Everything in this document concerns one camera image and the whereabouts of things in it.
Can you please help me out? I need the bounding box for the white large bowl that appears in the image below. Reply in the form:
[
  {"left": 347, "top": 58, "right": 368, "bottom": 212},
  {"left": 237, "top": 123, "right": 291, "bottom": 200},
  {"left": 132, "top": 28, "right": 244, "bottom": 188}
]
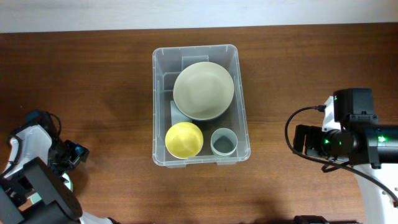
[{"left": 173, "top": 62, "right": 234, "bottom": 106}]

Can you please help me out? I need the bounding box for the white label in bin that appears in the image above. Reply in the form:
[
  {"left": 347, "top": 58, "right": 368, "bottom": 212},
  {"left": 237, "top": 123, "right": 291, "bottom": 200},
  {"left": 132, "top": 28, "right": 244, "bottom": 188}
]
[{"left": 170, "top": 101, "right": 192, "bottom": 126}]

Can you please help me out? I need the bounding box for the yellow small bowl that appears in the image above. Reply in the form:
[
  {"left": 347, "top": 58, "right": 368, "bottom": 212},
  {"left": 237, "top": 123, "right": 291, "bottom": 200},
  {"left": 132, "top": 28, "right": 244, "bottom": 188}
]
[{"left": 165, "top": 122, "right": 204, "bottom": 159}]

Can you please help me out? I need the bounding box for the mint small bowl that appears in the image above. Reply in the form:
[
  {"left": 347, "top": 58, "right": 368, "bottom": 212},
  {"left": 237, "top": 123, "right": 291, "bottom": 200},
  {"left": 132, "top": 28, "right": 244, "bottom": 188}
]
[{"left": 28, "top": 173, "right": 73, "bottom": 204}]

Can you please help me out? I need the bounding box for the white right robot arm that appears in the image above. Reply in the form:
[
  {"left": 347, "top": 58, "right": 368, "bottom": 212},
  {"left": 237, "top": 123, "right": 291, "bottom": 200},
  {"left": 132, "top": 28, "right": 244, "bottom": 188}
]
[{"left": 286, "top": 88, "right": 397, "bottom": 223}]

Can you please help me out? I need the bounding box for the dark blue bowl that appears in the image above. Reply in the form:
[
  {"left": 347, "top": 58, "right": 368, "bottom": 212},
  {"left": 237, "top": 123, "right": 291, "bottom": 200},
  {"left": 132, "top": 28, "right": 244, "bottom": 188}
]
[{"left": 175, "top": 101, "right": 229, "bottom": 121}]

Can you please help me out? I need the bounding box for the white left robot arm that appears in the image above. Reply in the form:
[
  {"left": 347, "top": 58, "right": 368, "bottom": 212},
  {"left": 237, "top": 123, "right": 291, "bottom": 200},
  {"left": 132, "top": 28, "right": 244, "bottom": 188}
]
[{"left": 1, "top": 110, "right": 117, "bottom": 224}]

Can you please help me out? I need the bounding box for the clear plastic storage bin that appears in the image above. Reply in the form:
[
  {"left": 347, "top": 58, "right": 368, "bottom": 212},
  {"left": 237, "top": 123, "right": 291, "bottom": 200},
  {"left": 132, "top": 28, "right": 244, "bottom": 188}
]
[{"left": 152, "top": 44, "right": 251, "bottom": 168}]

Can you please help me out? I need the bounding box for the grey plastic cup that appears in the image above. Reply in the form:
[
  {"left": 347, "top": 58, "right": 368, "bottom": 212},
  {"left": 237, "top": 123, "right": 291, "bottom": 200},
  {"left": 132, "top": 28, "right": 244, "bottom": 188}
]
[{"left": 210, "top": 128, "right": 238, "bottom": 157}]

